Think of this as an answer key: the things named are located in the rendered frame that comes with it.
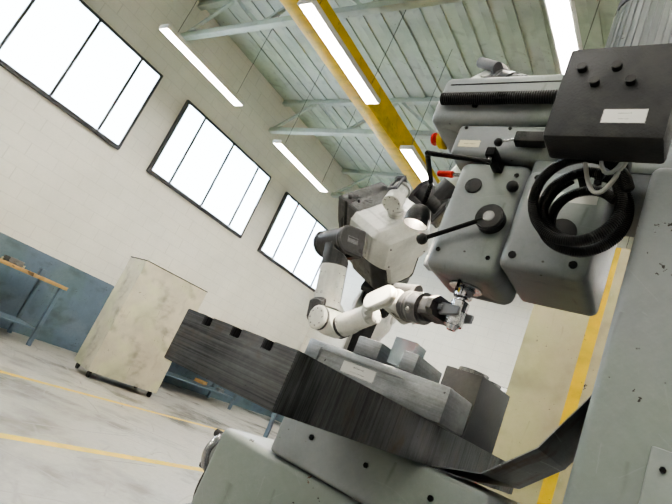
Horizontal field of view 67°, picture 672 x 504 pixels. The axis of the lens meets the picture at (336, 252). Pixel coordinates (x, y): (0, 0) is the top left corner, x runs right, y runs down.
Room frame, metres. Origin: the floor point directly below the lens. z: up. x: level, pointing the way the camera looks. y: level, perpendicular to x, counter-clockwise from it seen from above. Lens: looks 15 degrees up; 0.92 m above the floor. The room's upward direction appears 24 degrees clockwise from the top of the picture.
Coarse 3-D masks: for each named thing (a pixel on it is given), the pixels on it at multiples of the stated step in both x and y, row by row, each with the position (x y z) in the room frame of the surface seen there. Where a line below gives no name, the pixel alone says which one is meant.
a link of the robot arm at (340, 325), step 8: (336, 312) 1.61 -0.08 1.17; (344, 312) 1.56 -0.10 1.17; (352, 312) 1.53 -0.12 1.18; (360, 312) 1.50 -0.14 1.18; (336, 320) 1.56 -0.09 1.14; (344, 320) 1.54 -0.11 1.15; (352, 320) 1.52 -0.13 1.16; (360, 320) 1.50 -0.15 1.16; (328, 328) 1.58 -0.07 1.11; (336, 328) 1.56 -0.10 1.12; (344, 328) 1.55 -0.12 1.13; (352, 328) 1.54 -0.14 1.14; (360, 328) 1.53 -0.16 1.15; (336, 336) 1.59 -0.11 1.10; (344, 336) 1.58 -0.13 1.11
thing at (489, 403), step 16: (448, 368) 1.50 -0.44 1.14; (464, 368) 1.48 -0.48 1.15; (448, 384) 1.49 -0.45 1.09; (464, 384) 1.46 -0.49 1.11; (480, 384) 1.42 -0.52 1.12; (496, 384) 1.54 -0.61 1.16; (480, 400) 1.44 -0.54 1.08; (496, 400) 1.51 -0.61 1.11; (480, 416) 1.47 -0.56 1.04; (496, 416) 1.54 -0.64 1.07; (464, 432) 1.42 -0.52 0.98; (480, 432) 1.49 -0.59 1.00; (496, 432) 1.56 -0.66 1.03
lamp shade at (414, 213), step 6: (414, 204) 1.33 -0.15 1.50; (420, 204) 1.32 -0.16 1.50; (408, 210) 1.33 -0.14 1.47; (414, 210) 1.32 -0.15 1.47; (420, 210) 1.31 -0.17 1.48; (426, 210) 1.32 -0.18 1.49; (408, 216) 1.32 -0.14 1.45; (414, 216) 1.31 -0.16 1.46; (420, 216) 1.31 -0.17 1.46; (426, 216) 1.31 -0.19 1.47; (408, 222) 1.38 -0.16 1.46; (414, 222) 1.38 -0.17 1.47; (420, 222) 1.38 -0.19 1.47; (426, 222) 1.32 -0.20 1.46; (414, 228) 1.38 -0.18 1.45; (420, 228) 1.37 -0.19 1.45; (426, 228) 1.35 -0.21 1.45
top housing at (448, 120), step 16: (464, 80) 1.25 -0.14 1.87; (480, 80) 1.22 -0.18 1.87; (496, 80) 1.19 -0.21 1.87; (512, 80) 1.16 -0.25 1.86; (528, 80) 1.13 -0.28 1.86; (544, 80) 1.11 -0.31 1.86; (560, 80) 1.08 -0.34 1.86; (448, 112) 1.25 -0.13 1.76; (464, 112) 1.22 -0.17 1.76; (480, 112) 1.19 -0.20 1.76; (496, 112) 1.17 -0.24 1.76; (512, 112) 1.14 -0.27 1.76; (528, 112) 1.11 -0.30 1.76; (544, 112) 1.09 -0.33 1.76; (448, 128) 1.28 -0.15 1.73; (448, 144) 1.36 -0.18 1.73
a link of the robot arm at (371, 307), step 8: (384, 288) 1.42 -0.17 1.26; (392, 288) 1.40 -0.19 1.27; (368, 296) 1.46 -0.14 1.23; (376, 296) 1.43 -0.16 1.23; (384, 296) 1.41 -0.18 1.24; (392, 296) 1.39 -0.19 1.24; (368, 304) 1.44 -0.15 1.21; (376, 304) 1.42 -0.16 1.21; (384, 304) 1.41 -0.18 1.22; (368, 312) 1.45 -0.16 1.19; (376, 312) 1.51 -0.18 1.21; (368, 320) 1.49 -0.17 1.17; (376, 320) 1.50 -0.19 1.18
